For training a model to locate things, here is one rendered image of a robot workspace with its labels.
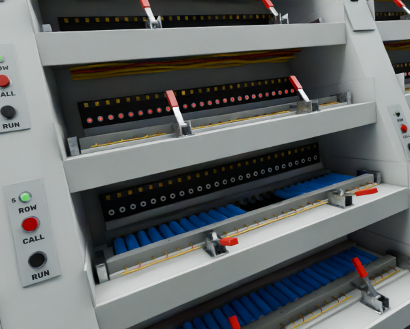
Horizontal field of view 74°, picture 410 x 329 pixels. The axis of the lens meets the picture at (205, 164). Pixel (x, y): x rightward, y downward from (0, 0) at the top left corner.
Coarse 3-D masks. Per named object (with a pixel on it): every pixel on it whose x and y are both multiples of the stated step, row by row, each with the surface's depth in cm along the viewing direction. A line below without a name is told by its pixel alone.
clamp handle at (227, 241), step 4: (216, 232) 41; (212, 236) 41; (216, 236) 41; (212, 240) 41; (216, 240) 40; (220, 240) 38; (224, 240) 36; (228, 240) 35; (232, 240) 35; (236, 240) 35; (224, 244) 37; (228, 244) 35; (232, 244) 35
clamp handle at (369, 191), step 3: (342, 189) 51; (366, 189) 46; (369, 189) 45; (372, 189) 44; (375, 189) 45; (339, 192) 51; (342, 192) 51; (357, 192) 47; (360, 192) 46; (363, 192) 46; (366, 192) 45; (369, 192) 45; (372, 192) 44; (375, 192) 44; (342, 195) 50; (345, 195) 50; (348, 195) 49; (351, 195) 48; (354, 195) 48; (357, 195) 47; (360, 195) 47
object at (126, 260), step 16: (368, 176) 58; (320, 192) 53; (352, 192) 55; (272, 208) 49; (288, 208) 51; (304, 208) 50; (224, 224) 46; (240, 224) 47; (176, 240) 43; (192, 240) 44; (112, 256) 41; (128, 256) 40; (144, 256) 41; (160, 256) 42; (176, 256) 41; (112, 272) 39; (128, 272) 38
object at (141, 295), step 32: (352, 160) 66; (224, 192) 60; (384, 192) 54; (128, 224) 53; (288, 224) 47; (320, 224) 47; (352, 224) 50; (96, 256) 41; (192, 256) 42; (224, 256) 40; (256, 256) 42; (288, 256) 44; (96, 288) 37; (128, 288) 36; (160, 288) 36; (192, 288) 38; (128, 320) 35
